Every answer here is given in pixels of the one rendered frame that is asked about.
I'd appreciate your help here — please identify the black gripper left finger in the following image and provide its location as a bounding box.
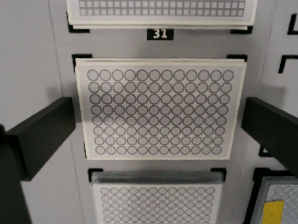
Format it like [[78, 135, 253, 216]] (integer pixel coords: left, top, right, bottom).
[[0, 97, 76, 224]]

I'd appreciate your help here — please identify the clear plastic plate lid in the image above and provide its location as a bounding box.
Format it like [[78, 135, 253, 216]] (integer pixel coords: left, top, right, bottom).
[[250, 176, 298, 224]]

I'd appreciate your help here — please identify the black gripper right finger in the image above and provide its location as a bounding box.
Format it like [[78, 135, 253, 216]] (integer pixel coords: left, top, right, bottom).
[[241, 97, 298, 179]]

